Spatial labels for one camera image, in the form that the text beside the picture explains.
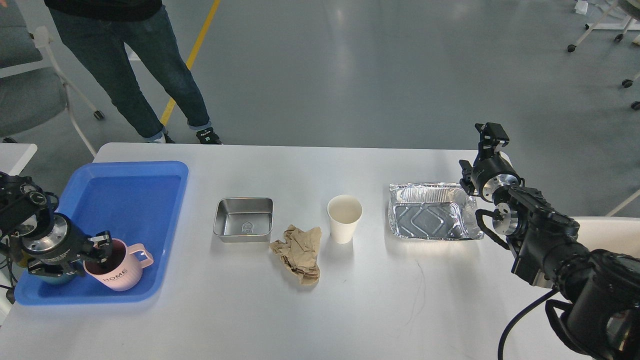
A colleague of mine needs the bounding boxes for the blue plastic tray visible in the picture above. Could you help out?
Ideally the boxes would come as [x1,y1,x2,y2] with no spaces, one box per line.
[14,161,189,306]

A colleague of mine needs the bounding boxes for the white paper cup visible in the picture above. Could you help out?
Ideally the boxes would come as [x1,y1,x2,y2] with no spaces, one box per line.
[327,194,362,244]

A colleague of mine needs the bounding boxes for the square steel tray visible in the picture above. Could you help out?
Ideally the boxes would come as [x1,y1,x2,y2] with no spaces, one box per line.
[212,197,274,243]

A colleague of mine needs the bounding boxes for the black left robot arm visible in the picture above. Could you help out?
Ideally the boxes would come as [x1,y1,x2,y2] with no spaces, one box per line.
[0,172,114,279]

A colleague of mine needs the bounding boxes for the teal mug yellow inside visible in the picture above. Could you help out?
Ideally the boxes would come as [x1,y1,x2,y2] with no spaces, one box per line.
[36,273,77,286]

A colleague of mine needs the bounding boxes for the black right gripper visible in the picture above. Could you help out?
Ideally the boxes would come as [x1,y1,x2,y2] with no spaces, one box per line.
[459,122,523,203]

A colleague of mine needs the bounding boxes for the standing person dark clothes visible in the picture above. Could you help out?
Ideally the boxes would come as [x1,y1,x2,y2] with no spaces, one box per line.
[45,0,222,145]

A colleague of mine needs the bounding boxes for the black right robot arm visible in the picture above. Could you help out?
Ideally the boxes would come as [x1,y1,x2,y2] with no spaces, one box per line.
[459,122,640,360]

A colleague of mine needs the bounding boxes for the white side table left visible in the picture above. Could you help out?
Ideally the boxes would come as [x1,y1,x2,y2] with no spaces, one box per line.
[0,143,38,176]

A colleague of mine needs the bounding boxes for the black cable right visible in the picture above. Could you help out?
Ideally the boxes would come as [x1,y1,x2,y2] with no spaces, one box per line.
[498,287,558,360]

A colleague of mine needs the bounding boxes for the aluminium foil tray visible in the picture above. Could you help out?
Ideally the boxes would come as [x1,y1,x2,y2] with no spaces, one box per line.
[388,182,484,241]

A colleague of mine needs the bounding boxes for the grey office chair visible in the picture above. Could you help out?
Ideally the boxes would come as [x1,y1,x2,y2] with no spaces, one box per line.
[0,0,105,157]

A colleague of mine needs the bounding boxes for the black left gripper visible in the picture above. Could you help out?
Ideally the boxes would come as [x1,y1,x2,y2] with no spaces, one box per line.
[22,213,114,279]

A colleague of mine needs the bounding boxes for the crumpled brown paper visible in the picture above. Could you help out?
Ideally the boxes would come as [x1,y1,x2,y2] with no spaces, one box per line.
[269,224,322,286]

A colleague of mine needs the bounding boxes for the white bin right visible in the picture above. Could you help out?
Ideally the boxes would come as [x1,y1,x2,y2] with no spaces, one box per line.
[574,216,640,258]

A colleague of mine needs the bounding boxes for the pink mug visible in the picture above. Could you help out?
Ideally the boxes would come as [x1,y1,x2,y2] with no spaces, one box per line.
[83,238,154,292]

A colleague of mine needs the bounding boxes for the white wheeled rack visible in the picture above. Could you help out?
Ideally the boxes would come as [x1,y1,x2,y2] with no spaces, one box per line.
[568,0,640,111]

